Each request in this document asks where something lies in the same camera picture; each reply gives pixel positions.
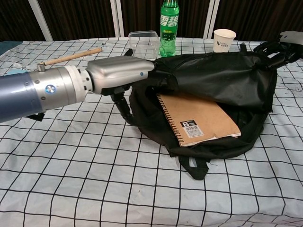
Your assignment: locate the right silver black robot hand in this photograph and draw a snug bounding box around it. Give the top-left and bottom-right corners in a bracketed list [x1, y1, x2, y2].
[252, 30, 303, 70]

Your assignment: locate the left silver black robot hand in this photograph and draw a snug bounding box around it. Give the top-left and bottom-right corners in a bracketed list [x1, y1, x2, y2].
[86, 56, 176, 124]

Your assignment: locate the black backpack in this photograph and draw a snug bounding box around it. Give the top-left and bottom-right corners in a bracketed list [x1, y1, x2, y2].
[126, 42, 285, 182]

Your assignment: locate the brown spiral notebook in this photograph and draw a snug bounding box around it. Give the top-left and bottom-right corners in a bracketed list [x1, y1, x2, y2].
[155, 91, 242, 148]

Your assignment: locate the clear plastic container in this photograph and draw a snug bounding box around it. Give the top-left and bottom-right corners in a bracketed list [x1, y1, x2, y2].
[128, 30, 160, 60]

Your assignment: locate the wooden stick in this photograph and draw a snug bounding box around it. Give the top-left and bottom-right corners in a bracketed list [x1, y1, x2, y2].
[38, 47, 103, 67]

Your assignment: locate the white paper cup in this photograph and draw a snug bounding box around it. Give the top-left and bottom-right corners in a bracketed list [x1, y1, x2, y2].
[213, 28, 237, 53]

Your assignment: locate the green soda bottle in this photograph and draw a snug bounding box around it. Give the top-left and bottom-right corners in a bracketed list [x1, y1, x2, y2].
[159, 0, 180, 58]

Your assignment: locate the light blue foam cube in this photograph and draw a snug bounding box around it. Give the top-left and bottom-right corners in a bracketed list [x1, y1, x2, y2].
[7, 68, 28, 77]

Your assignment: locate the white black grid tablecloth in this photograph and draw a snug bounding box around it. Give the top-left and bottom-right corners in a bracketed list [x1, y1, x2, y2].
[0, 36, 303, 227]

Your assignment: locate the blue padded table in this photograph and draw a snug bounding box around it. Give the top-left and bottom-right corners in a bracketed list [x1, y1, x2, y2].
[0, 40, 26, 56]

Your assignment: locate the white partition frame post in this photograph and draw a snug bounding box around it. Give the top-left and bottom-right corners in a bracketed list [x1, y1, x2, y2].
[109, 0, 125, 38]
[27, 0, 53, 41]
[203, 0, 220, 39]

